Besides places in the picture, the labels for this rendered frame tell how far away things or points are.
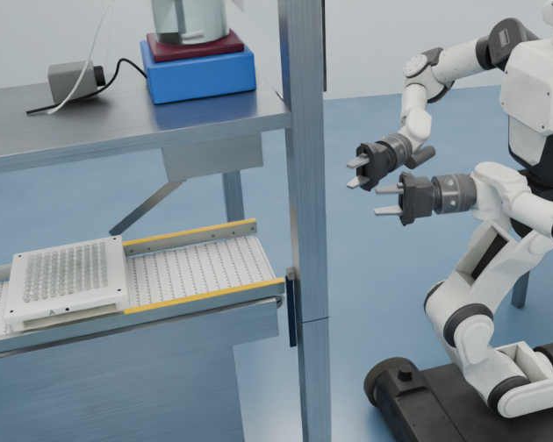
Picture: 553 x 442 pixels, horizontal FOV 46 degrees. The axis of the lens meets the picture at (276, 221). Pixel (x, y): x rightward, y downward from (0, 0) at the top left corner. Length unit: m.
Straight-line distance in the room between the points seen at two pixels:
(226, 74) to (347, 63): 3.80
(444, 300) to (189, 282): 0.71
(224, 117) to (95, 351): 0.58
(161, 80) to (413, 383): 1.35
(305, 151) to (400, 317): 1.66
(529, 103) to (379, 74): 3.54
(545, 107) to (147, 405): 1.13
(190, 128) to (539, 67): 0.83
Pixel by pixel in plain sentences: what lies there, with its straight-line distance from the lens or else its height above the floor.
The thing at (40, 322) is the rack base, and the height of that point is 0.91.
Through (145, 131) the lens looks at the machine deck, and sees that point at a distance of 1.13.
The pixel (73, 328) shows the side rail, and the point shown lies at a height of 0.91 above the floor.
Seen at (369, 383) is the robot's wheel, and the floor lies 0.14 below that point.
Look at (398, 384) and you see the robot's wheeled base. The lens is 2.18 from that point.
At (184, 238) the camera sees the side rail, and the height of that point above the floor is 0.91.
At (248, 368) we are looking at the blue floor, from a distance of 2.55.
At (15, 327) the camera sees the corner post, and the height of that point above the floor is 0.93.
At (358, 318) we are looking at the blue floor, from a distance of 2.75.
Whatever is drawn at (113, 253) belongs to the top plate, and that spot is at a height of 0.96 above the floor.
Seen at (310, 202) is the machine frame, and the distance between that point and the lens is 1.24.
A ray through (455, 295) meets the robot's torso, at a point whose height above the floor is 0.67.
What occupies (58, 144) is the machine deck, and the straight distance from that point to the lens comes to 1.14.
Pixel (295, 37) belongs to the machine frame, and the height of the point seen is 1.45.
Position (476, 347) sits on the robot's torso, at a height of 0.55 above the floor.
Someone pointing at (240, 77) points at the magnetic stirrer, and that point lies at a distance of 1.25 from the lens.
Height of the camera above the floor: 1.74
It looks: 30 degrees down
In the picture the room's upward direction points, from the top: 4 degrees counter-clockwise
